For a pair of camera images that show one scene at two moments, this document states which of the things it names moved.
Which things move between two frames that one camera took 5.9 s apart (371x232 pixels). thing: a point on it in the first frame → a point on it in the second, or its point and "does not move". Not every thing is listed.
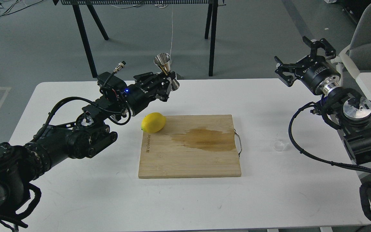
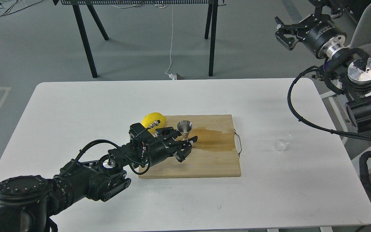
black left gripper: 138,95 → 158,149
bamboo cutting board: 191,146 does not move
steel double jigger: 163,61 → 184,126
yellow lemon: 153,122 does not move
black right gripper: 319,75 → 323,37
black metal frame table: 212,19 does not move
